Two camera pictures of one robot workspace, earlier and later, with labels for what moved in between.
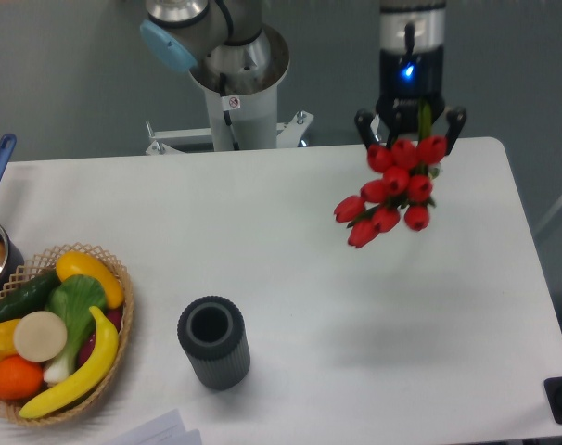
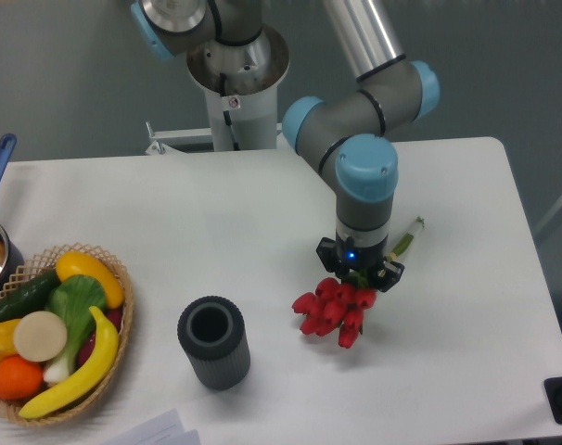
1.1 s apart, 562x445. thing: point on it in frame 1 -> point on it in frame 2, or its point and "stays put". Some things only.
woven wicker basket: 36,271 stays put
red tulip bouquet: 408,168 -> 340,306
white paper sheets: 164,429 stays put
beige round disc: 40,336 stays put
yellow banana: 103,361 stays put
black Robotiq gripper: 406,76 -> 342,256
